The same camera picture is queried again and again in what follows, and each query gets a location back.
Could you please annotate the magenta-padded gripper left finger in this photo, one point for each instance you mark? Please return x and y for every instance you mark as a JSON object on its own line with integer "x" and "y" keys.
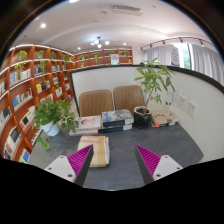
{"x": 58, "y": 166}

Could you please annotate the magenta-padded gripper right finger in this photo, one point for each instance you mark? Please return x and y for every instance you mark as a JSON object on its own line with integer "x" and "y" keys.
{"x": 166, "y": 165}

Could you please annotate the cream yellow striped towel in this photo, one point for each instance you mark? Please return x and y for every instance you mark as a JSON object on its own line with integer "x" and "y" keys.
{"x": 99, "y": 150}

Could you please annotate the pothos plant in white pot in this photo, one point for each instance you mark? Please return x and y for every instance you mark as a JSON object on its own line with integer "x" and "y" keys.
{"x": 51, "y": 128}

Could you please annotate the white thick book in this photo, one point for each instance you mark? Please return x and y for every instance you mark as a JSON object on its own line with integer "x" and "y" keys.
{"x": 83, "y": 132}

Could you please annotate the tan and red book stack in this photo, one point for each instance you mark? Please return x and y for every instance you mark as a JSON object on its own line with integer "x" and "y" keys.
{"x": 165, "y": 117}

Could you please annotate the small tree in black pot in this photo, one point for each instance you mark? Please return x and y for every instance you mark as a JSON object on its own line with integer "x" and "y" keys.
{"x": 142, "y": 118}

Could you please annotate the white book with face cover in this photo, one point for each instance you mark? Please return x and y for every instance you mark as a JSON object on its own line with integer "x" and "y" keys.
{"x": 89, "y": 122}

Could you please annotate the dark blue thick book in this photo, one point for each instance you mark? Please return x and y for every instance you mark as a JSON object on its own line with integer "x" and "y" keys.
{"x": 116, "y": 128}

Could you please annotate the dark book with picture cover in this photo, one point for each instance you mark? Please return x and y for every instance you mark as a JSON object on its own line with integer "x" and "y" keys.
{"x": 116, "y": 116}

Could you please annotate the brown leather chair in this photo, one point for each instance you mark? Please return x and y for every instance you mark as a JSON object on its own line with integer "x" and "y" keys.
{"x": 128, "y": 98}
{"x": 96, "y": 103}

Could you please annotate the orange wooden bookshelf unit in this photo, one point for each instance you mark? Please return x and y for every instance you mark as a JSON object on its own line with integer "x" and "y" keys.
{"x": 16, "y": 100}

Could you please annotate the white window poster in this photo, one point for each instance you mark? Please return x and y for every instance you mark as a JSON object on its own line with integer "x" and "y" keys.
{"x": 175, "y": 55}

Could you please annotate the white curtains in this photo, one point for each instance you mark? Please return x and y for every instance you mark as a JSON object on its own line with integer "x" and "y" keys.
{"x": 203, "y": 60}

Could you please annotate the orange shelf unit with plants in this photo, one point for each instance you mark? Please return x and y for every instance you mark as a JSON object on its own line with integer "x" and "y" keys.
{"x": 100, "y": 58}

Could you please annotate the white framed sign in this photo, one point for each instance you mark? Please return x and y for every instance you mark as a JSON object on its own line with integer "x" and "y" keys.
{"x": 114, "y": 59}

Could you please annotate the multi-bulb ceiling lamp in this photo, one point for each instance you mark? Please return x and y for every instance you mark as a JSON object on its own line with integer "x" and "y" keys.
{"x": 99, "y": 42}

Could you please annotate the recessed ceiling lights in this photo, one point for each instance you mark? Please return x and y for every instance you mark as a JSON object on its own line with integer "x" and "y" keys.
{"x": 43, "y": 25}

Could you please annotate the ceiling air vent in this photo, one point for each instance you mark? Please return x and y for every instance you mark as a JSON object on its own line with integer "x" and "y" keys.
{"x": 123, "y": 9}

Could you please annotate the white wall outlet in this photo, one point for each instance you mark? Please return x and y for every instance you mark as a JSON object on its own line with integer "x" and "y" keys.
{"x": 192, "y": 109}
{"x": 182, "y": 101}

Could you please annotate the black track light rail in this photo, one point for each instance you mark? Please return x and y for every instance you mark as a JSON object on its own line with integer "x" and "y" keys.
{"x": 173, "y": 40}

